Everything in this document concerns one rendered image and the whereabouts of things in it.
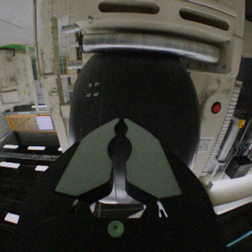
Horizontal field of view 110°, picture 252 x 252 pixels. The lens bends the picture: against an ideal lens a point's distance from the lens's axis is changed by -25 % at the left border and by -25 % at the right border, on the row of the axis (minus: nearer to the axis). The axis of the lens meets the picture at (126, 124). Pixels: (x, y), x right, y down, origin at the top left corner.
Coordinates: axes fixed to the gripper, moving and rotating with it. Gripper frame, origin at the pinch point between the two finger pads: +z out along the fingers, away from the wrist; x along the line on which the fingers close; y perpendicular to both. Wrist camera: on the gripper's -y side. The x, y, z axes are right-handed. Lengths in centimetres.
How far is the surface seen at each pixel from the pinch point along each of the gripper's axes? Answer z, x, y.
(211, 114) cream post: 23.8, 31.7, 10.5
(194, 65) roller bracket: 31.1, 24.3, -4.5
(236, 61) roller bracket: 14.6, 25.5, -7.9
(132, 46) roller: 18.6, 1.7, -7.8
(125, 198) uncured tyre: 2.3, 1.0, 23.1
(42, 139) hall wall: 813, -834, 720
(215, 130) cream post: 23.0, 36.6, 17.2
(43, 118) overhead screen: 308, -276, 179
